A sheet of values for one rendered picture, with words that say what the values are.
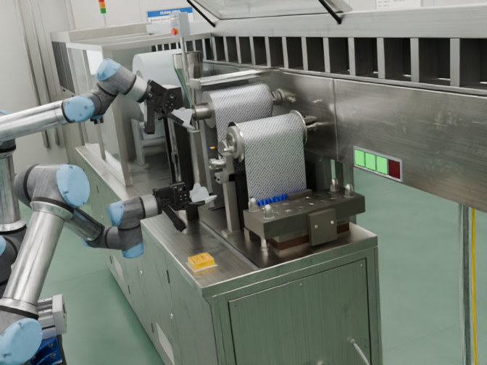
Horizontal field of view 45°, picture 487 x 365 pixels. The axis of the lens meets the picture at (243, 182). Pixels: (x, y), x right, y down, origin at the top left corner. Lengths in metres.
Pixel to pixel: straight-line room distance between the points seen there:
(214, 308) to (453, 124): 0.89
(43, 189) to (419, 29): 1.10
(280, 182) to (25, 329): 1.03
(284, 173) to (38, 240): 0.93
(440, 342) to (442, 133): 1.69
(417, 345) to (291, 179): 1.33
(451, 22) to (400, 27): 0.20
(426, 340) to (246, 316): 1.45
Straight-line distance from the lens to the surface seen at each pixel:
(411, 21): 1.71
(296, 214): 1.95
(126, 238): 1.94
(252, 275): 1.87
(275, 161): 2.09
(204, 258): 1.95
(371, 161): 1.93
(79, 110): 1.78
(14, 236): 2.20
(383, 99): 1.84
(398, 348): 3.11
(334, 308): 2.09
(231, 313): 1.90
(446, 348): 3.13
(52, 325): 2.20
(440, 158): 1.68
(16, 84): 7.41
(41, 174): 1.66
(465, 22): 1.57
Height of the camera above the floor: 1.71
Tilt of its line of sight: 17 degrees down
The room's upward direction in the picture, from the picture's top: 6 degrees counter-clockwise
